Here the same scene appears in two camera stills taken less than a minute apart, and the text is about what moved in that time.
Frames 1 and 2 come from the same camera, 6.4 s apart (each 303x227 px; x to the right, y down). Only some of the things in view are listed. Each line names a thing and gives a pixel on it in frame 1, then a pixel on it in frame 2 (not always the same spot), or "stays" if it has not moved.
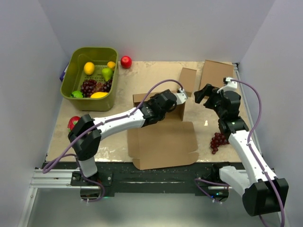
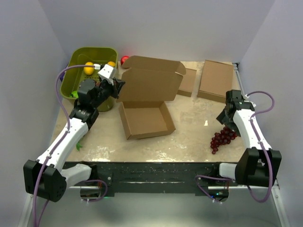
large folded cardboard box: x=214 y=73 stays
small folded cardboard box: x=187 y=79 stays
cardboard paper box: x=170 y=143 -> x=145 y=86
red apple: x=126 y=61 stays
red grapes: x=218 y=140 stays
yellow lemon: x=89 y=68 stays
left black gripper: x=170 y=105 -> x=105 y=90
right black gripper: x=200 y=95 -> x=222 y=118
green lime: x=76 y=94 stays
